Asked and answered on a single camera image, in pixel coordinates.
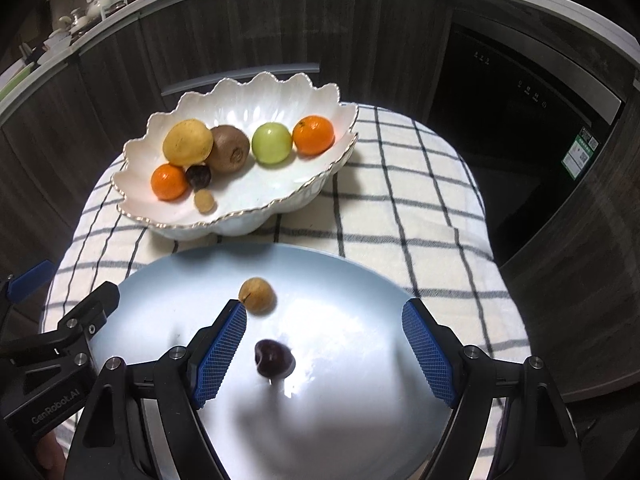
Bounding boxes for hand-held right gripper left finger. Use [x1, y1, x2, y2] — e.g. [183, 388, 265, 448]
[65, 299, 249, 480]

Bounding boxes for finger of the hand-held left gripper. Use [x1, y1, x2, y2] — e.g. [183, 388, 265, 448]
[0, 260, 54, 308]
[52, 281, 121, 358]

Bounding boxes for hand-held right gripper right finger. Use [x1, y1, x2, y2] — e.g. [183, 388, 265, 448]
[401, 297, 586, 480]

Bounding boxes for dark cherry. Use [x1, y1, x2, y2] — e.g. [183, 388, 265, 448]
[185, 164, 212, 189]
[254, 338, 296, 380]

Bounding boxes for pale blue plate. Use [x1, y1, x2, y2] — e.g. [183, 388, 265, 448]
[90, 244, 463, 480]

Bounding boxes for orange mandarin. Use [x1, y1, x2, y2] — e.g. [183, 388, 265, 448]
[292, 115, 335, 156]
[151, 164, 190, 202]

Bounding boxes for white scalloped bowl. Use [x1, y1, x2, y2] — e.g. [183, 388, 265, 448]
[111, 71, 360, 237]

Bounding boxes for green jujube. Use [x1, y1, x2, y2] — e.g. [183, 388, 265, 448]
[251, 122, 293, 164]

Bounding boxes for person's left hand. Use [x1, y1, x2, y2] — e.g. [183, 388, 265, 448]
[36, 430, 67, 480]

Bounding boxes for white checked cloth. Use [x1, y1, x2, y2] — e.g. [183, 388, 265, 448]
[40, 102, 531, 480]

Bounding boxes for green board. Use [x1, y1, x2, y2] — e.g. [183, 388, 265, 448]
[0, 66, 37, 102]

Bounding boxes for yellow lemon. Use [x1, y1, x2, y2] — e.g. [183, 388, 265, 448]
[162, 119, 215, 167]

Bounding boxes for dark wood cabinet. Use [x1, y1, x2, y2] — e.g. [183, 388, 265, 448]
[0, 0, 640, 480]

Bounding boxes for brown kiwi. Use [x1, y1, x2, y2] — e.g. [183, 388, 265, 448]
[205, 125, 251, 176]

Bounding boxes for black dishwasher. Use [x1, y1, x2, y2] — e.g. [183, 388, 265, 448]
[429, 25, 627, 266]

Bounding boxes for green sticker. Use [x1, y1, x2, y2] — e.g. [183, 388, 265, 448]
[561, 127, 599, 179]

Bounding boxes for grey drawer handle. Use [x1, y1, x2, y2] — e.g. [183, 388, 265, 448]
[161, 63, 321, 96]

